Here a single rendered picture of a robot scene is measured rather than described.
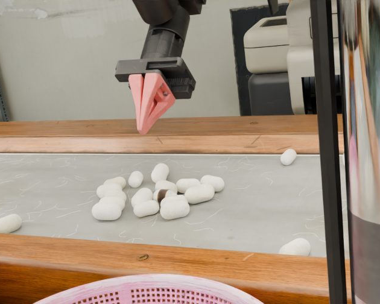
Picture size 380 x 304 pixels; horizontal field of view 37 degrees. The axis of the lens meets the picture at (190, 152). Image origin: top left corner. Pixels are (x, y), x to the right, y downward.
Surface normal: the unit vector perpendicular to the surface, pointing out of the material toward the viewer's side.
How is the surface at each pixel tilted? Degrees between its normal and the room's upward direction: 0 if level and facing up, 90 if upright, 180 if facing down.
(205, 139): 45
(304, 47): 8
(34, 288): 90
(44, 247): 0
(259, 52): 90
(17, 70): 90
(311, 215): 0
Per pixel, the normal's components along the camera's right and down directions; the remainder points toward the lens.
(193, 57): -0.29, 0.37
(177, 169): -0.14, -0.93
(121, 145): -0.36, -0.40
